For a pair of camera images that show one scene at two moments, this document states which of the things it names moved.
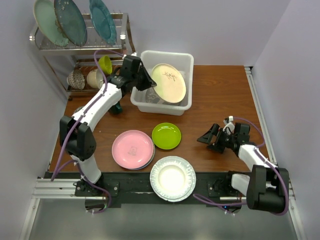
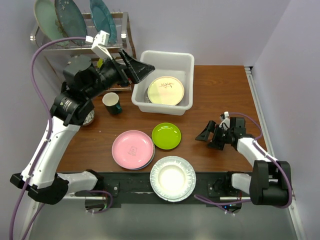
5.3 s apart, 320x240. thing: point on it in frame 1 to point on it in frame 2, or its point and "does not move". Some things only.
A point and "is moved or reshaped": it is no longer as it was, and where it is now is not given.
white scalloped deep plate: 171,177 does not move
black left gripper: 149,82 to 136,71
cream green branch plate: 171,86 is moved or reshaped
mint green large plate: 45,15 does not move
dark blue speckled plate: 70,21 does not move
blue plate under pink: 154,150 does not move
